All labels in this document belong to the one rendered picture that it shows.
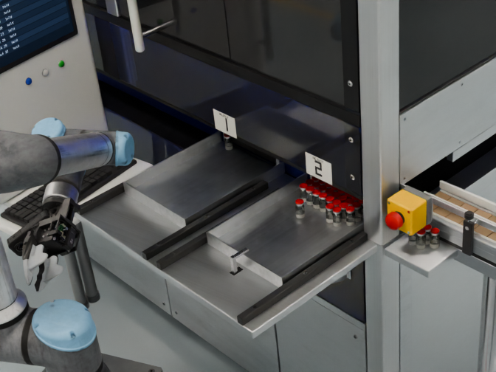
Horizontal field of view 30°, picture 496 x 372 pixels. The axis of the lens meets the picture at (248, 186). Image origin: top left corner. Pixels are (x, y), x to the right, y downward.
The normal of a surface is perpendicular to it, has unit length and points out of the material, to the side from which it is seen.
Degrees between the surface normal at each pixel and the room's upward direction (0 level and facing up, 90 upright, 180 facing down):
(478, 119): 90
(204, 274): 0
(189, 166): 0
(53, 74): 90
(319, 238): 0
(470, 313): 90
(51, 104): 90
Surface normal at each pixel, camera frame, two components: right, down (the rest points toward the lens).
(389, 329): 0.67, 0.36
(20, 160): 0.60, -0.04
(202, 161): -0.09, -0.83
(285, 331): -0.73, 0.43
